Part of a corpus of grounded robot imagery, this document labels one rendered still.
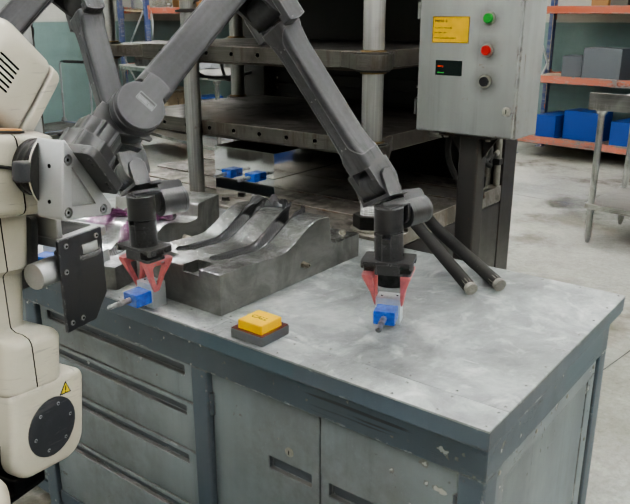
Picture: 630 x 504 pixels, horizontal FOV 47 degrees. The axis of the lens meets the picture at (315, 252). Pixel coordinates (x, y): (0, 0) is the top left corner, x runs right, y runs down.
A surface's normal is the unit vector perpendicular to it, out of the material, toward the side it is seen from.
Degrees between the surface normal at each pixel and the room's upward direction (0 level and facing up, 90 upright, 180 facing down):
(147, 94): 62
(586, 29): 90
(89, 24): 72
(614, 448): 0
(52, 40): 90
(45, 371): 90
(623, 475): 0
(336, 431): 90
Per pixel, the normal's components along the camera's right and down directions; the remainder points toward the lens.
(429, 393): 0.00, -0.95
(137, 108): 0.57, -0.23
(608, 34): -0.71, 0.22
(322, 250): 0.79, 0.19
